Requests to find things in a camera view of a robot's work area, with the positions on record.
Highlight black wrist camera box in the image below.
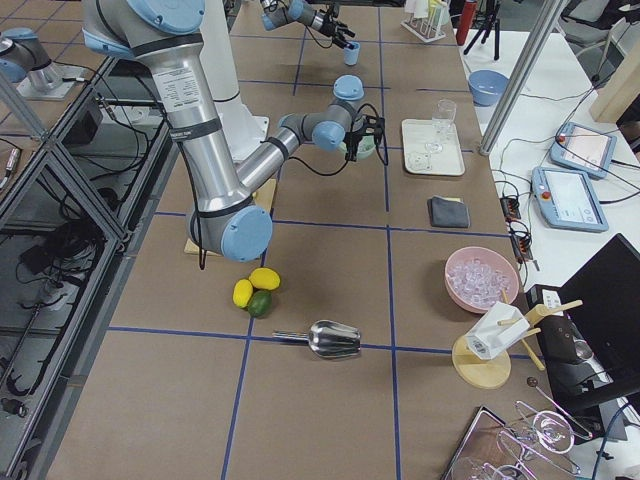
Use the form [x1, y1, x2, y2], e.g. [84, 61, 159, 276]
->
[366, 115, 385, 145]

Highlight aluminium frame post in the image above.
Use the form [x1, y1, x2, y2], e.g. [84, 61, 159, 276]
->
[478, 0, 568, 156]

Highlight upturned wine glass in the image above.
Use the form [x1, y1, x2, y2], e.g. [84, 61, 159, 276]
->
[509, 400, 594, 455]

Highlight teach pendant tablet near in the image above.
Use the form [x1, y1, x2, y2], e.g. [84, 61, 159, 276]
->
[531, 167, 609, 233]

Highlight white wire cup rack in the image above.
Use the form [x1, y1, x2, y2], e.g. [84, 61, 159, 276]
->
[401, 0, 449, 43]

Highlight steel ice scoop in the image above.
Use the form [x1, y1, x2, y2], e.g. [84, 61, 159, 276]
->
[272, 320, 361, 360]

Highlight teach pendant tablet far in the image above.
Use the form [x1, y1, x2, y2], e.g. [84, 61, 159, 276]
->
[549, 122, 617, 180]

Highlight blue bowl on desk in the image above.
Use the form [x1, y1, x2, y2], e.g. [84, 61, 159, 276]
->
[468, 70, 509, 107]

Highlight green lime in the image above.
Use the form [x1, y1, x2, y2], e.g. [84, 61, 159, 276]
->
[247, 290, 272, 318]

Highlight wooden cutting board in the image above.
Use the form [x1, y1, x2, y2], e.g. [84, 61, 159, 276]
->
[184, 178, 277, 255]

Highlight wooden stand with round base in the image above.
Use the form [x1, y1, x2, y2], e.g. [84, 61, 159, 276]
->
[452, 300, 583, 389]

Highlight yellow lemon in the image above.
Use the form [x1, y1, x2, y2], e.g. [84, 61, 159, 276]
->
[248, 267, 281, 291]
[232, 278, 254, 309]

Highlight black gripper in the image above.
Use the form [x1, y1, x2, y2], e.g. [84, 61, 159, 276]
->
[345, 114, 367, 162]
[319, 10, 355, 49]

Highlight pink bowl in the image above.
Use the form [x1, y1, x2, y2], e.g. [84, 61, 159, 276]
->
[444, 246, 520, 314]

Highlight clear wine glass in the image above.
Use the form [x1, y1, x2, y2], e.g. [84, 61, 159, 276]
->
[425, 99, 457, 153]

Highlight light blue plastic cup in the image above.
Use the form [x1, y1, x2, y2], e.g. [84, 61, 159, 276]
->
[343, 41, 360, 66]

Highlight light green bowl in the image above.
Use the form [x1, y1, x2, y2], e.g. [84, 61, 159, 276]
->
[351, 135, 376, 161]

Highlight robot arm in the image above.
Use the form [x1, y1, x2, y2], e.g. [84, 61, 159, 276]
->
[260, 0, 355, 50]
[82, 1, 365, 262]

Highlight grey folded cloth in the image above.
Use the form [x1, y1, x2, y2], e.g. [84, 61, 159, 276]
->
[427, 196, 470, 228]

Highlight cream bear serving tray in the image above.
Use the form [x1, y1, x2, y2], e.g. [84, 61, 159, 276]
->
[401, 119, 465, 177]

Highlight clear ice cubes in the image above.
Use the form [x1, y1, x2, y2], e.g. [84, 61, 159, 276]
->
[445, 258, 516, 310]

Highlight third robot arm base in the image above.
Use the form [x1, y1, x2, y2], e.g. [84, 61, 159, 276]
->
[1, 27, 85, 101]

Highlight teach pendant tablet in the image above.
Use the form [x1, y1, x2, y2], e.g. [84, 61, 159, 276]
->
[549, 122, 617, 180]
[531, 167, 609, 233]

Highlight white carton on stand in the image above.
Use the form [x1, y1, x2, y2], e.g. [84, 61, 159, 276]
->
[464, 302, 529, 360]

